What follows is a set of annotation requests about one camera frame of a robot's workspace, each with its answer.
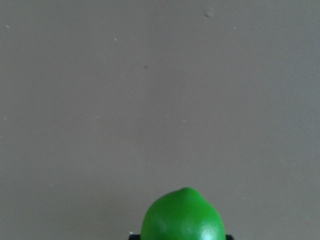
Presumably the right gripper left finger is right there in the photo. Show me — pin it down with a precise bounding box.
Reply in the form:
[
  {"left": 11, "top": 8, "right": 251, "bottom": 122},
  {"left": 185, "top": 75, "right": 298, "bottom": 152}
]
[{"left": 128, "top": 234, "right": 141, "bottom": 240}]

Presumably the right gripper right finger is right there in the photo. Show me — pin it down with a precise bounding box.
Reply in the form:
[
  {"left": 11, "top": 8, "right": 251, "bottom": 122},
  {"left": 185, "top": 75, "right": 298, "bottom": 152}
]
[{"left": 225, "top": 234, "right": 235, "bottom": 240}]

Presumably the green lime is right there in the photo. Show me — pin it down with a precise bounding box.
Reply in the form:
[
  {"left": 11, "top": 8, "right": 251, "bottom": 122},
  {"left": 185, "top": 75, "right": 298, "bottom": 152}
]
[{"left": 140, "top": 187, "right": 227, "bottom": 240}]

